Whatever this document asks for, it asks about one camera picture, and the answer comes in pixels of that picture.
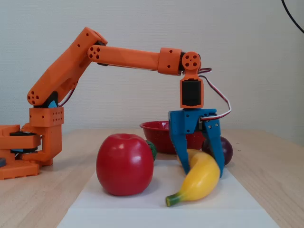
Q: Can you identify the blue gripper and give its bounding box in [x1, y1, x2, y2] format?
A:
[168, 108, 225, 179]

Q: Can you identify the yellow toy banana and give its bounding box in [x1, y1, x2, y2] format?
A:
[165, 149, 221, 207]

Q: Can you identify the orange robot base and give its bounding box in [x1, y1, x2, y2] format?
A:
[0, 122, 64, 181]

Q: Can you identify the red speckled enamel bowl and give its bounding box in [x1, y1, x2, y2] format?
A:
[139, 120, 206, 154]

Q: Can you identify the dark purple toy plum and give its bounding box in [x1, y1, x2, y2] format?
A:
[201, 136, 234, 166]

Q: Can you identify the green toy fruit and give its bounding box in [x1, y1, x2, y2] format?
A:
[145, 140, 157, 162]

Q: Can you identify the red toy apple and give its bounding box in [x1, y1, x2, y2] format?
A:
[95, 133, 154, 197]

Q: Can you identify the white paper sheet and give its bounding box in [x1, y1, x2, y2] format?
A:
[57, 159, 281, 228]

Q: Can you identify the white red black servo wire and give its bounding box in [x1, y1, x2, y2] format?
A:
[198, 67, 232, 120]

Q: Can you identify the black cable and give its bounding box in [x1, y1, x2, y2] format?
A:
[281, 0, 304, 34]

